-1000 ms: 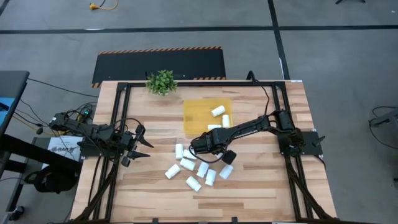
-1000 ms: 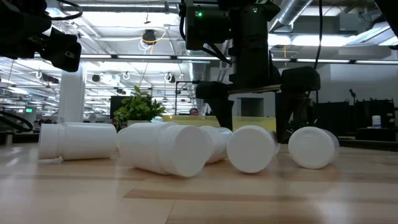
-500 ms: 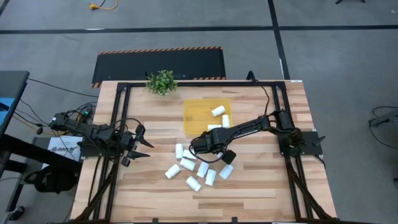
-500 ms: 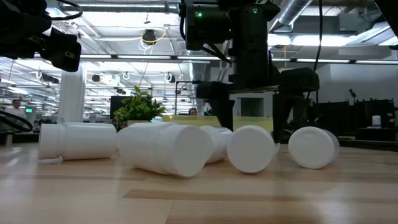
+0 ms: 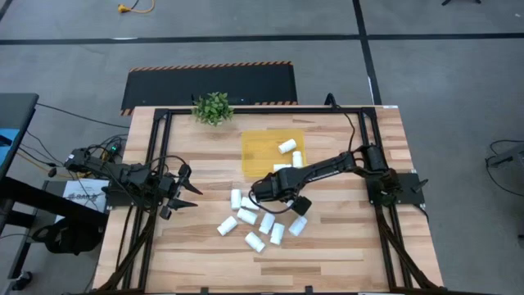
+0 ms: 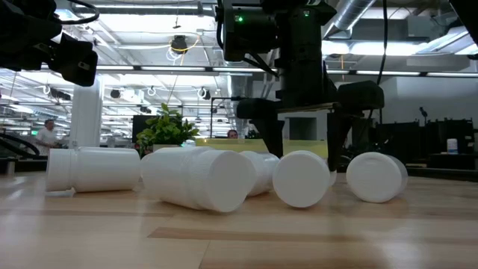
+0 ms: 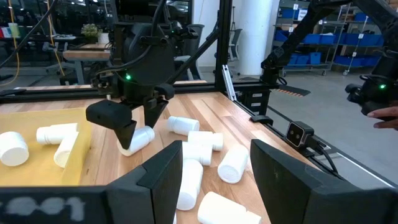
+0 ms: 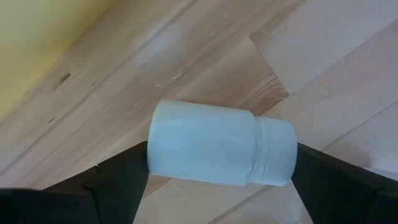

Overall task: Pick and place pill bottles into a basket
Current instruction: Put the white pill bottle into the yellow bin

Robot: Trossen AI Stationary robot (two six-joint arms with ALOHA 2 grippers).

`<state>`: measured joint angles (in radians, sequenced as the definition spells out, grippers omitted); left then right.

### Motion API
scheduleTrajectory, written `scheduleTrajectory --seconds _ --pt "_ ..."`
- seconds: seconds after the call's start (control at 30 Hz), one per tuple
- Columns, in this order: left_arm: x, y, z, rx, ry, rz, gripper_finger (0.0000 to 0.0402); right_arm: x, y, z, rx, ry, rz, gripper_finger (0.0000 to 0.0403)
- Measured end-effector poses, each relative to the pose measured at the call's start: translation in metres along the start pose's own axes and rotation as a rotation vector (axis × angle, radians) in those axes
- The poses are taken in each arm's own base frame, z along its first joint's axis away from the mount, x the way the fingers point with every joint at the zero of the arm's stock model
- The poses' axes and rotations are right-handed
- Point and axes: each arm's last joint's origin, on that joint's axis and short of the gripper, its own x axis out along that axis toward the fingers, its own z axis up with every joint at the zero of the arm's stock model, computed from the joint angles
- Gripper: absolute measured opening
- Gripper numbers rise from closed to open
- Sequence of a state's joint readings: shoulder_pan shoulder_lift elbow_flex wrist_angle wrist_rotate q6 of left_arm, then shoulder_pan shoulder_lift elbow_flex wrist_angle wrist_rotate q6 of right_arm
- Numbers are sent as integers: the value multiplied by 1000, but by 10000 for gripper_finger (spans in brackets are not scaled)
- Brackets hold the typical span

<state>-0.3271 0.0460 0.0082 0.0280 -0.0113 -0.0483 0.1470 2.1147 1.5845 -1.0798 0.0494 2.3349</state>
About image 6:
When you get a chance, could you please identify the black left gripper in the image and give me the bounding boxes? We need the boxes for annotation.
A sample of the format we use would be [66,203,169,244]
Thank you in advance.
[0,0,99,87]

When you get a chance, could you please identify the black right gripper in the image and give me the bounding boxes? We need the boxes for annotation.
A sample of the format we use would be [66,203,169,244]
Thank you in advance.
[237,0,385,173]

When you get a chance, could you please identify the white plastic pill bottle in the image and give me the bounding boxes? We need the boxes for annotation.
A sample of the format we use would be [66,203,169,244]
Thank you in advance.
[238,150,281,198]
[272,149,337,209]
[45,146,141,197]
[140,146,258,214]
[345,151,409,204]

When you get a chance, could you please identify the yellow translucent plastic basket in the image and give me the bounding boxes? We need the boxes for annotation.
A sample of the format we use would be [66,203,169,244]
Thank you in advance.
[194,137,330,160]

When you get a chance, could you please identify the white round building column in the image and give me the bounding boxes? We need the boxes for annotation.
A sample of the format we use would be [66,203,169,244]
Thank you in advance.
[69,74,104,149]

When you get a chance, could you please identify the black cabinets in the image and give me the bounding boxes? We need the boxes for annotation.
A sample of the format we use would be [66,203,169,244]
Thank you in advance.
[373,119,478,171]

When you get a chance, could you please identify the long hanging light bar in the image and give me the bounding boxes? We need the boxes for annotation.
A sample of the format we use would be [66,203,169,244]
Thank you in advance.
[40,64,478,78]

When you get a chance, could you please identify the black monitor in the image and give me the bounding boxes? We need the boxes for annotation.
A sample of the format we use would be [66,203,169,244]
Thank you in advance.
[131,114,150,145]

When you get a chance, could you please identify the green plant in white pot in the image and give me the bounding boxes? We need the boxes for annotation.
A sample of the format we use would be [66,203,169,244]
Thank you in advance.
[135,102,201,157]

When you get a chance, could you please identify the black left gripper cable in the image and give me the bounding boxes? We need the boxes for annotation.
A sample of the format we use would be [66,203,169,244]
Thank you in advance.
[55,0,101,25]

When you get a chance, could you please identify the silver ceiling ventilation duct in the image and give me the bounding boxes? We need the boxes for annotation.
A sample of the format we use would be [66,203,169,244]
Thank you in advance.
[214,59,258,140]
[324,0,378,38]

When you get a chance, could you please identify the black gantry frame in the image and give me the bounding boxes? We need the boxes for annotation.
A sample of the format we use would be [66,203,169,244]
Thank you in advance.
[210,96,243,141]

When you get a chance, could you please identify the black curved cable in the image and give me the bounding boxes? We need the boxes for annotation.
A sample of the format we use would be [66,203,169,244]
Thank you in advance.
[0,132,41,158]

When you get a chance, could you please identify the black ceiling cable reel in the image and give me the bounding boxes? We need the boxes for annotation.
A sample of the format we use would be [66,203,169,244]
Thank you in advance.
[170,34,190,55]

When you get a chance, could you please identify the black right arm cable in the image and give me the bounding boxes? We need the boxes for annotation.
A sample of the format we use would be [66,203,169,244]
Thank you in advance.
[375,0,389,86]

